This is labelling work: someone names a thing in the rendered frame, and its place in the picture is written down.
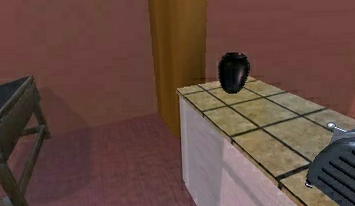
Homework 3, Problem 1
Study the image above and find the black round vase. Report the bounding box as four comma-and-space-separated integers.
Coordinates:
216, 51, 252, 95

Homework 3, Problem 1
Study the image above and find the dark grey ribbed toaster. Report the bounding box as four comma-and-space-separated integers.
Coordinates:
301, 120, 355, 206

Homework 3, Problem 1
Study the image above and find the white tiled kitchen counter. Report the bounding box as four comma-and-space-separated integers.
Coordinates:
176, 71, 355, 206

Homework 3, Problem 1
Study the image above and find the brown wooden door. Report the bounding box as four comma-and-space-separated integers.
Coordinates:
147, 0, 215, 140

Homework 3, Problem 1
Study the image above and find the dark wooden table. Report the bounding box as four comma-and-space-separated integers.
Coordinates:
0, 74, 55, 206

